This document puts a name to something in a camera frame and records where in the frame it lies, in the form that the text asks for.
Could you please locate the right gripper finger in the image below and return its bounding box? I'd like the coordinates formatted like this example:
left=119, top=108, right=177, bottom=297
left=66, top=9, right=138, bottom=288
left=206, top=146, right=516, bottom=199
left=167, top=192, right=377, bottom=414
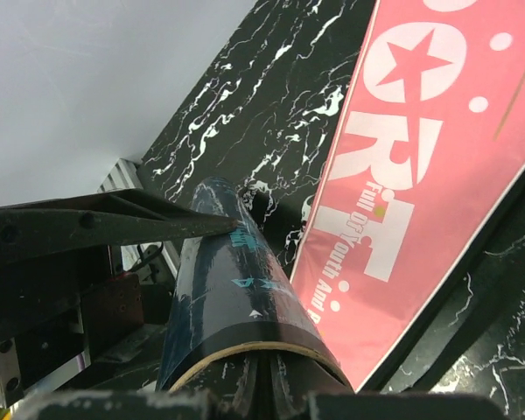
left=0, top=189, right=238, bottom=266

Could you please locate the black shuttlecock tube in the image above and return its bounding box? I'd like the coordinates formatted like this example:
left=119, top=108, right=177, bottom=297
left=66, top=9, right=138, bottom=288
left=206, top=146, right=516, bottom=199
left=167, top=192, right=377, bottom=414
left=157, top=178, right=350, bottom=390

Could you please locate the pink racket bag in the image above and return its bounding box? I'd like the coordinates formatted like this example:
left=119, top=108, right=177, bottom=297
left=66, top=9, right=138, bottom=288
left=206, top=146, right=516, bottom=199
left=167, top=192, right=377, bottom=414
left=291, top=1, right=525, bottom=390

